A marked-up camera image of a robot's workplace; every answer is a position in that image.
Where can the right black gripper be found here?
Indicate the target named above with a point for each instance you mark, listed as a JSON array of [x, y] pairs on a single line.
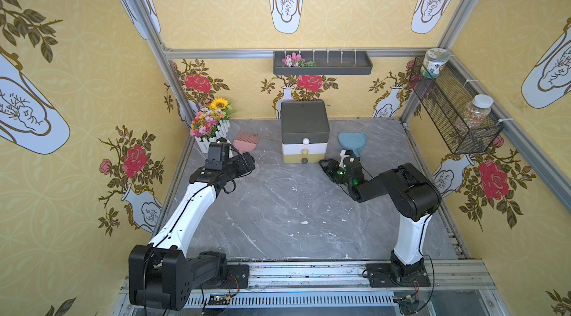
[[332, 171]]

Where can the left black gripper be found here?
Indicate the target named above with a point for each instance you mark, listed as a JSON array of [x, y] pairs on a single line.
[[243, 163]]

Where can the grey top drawer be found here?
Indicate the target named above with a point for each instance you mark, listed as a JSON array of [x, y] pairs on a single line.
[[297, 137]]

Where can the white drawer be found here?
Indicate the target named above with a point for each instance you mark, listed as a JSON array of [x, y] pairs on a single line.
[[304, 149]]

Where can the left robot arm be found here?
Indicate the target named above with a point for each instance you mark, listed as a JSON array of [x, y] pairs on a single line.
[[161, 275]]

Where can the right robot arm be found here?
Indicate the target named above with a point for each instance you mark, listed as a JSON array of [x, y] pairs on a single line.
[[414, 196]]

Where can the three-tier drawer cabinet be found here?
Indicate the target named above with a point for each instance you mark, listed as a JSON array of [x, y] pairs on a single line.
[[304, 116]]

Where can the pink hand brush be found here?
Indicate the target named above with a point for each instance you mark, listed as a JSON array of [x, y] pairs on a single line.
[[246, 142]]

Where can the blue dustpan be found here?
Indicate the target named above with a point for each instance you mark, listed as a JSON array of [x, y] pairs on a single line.
[[353, 141]]

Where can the flower planter white fence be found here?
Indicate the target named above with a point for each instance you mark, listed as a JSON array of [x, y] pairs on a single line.
[[211, 122]]

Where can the pink flowers on shelf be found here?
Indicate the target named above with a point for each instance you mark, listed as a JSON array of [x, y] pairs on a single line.
[[296, 60]]

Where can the circuit board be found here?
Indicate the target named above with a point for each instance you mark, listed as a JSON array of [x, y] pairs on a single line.
[[218, 300]]

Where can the labelled jar white lid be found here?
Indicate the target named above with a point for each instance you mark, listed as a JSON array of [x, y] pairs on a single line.
[[434, 61]]

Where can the jar of colourful beads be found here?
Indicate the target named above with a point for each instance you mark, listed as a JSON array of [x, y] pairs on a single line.
[[475, 113]]

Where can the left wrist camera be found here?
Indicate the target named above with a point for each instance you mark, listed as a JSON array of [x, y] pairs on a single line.
[[218, 155]]

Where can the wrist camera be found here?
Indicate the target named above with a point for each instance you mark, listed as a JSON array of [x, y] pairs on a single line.
[[218, 155], [345, 154]]

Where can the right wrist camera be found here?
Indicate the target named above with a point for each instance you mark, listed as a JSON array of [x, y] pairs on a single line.
[[345, 154]]

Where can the grey wall shelf tray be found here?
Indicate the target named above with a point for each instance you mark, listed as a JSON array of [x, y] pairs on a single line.
[[328, 62]]

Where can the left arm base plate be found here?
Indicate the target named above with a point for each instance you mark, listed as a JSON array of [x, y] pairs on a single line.
[[233, 277]]

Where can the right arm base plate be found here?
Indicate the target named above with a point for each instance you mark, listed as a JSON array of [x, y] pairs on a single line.
[[386, 275]]

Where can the black wire wall basket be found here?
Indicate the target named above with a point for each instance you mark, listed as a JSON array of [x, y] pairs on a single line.
[[444, 99]]

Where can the aluminium rail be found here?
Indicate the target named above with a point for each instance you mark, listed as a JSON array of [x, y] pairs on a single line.
[[457, 286]]

